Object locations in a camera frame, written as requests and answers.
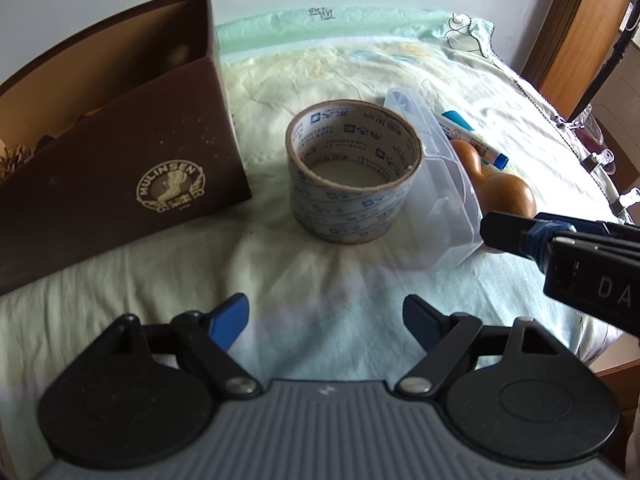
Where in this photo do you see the brown cardboard shoe box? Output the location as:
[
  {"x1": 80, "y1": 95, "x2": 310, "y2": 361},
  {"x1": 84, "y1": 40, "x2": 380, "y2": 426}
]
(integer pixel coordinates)
[{"x1": 1, "y1": 0, "x2": 252, "y2": 292}]

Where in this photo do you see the clear plastic container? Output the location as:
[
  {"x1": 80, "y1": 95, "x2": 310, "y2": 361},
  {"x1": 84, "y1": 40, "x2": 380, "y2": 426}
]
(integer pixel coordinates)
[{"x1": 383, "y1": 88, "x2": 482, "y2": 270}]

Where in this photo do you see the brown wooden massager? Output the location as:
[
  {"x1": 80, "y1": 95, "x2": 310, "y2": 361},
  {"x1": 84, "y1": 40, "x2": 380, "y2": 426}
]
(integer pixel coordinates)
[{"x1": 451, "y1": 140, "x2": 537, "y2": 219}]

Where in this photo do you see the blue white marker pen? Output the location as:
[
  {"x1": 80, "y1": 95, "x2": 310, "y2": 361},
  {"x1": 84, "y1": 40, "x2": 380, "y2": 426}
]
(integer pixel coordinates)
[{"x1": 436, "y1": 110, "x2": 509, "y2": 170}]

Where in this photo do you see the large packing tape roll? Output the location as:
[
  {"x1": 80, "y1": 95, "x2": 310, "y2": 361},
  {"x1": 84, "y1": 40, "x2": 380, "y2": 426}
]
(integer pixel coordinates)
[{"x1": 285, "y1": 100, "x2": 423, "y2": 245}]

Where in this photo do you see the light green bed sheet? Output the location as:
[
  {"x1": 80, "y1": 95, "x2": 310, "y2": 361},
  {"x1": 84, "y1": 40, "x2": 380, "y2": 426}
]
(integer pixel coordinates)
[{"x1": 0, "y1": 6, "x2": 637, "y2": 480}]

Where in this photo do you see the metal binder clip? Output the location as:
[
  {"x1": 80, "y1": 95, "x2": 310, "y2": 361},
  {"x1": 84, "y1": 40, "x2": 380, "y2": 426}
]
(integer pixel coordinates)
[
  {"x1": 580, "y1": 148, "x2": 616, "y2": 176},
  {"x1": 610, "y1": 188, "x2": 640, "y2": 217}
]

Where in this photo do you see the wooden bed headboard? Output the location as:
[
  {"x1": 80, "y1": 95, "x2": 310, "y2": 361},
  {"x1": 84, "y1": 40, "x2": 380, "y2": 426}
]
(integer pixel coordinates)
[{"x1": 522, "y1": 0, "x2": 629, "y2": 119}]

